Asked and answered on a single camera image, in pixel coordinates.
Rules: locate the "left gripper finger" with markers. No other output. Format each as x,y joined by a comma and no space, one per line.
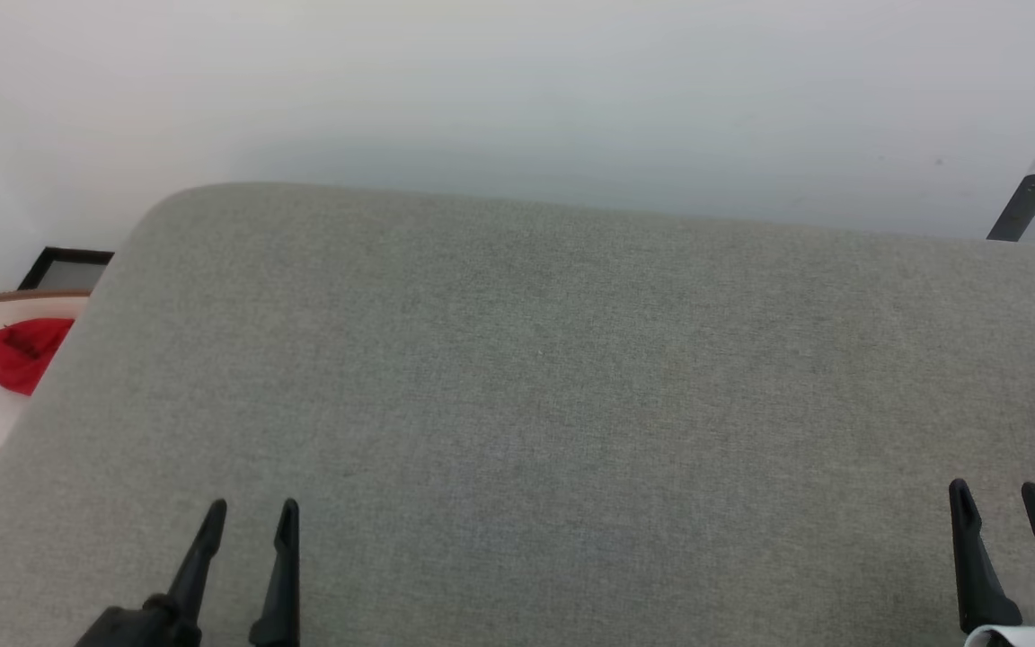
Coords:
282,593
197,575

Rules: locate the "red cloth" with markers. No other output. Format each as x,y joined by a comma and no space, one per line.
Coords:
23,355

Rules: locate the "grey fabric sofa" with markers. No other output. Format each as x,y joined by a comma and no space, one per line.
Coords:
517,404

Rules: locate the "black framed panel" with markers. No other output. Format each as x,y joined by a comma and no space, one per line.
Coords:
68,274

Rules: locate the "black metal pole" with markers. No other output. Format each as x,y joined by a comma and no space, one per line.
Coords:
1019,208

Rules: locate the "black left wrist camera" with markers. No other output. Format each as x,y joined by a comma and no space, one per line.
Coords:
131,629

